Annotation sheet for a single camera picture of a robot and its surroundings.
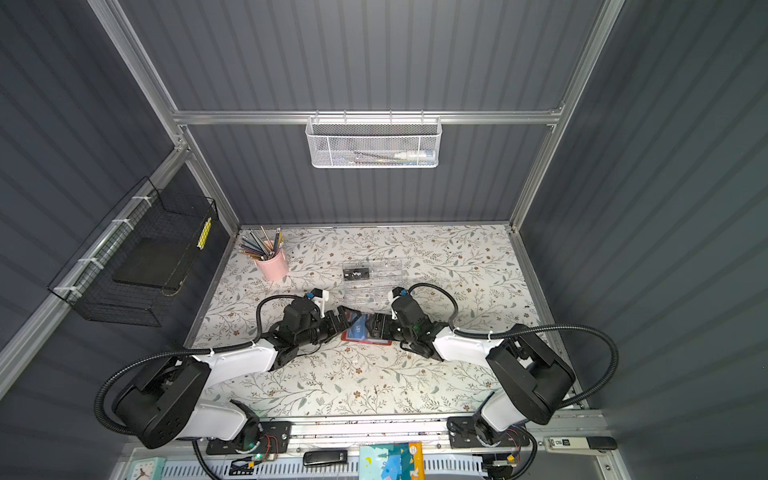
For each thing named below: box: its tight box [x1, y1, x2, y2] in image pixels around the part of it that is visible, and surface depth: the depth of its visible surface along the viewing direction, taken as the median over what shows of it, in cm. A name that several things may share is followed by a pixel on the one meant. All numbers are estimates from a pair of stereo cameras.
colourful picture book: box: [358, 442, 425, 480], surface depth 71 cm
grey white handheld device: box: [544, 436, 618, 453], surface depth 71 cm
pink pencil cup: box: [255, 249, 289, 281], surface depth 104 cm
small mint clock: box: [126, 457, 166, 480], surface depth 69 cm
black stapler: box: [303, 450, 348, 466], surface depth 70 cm
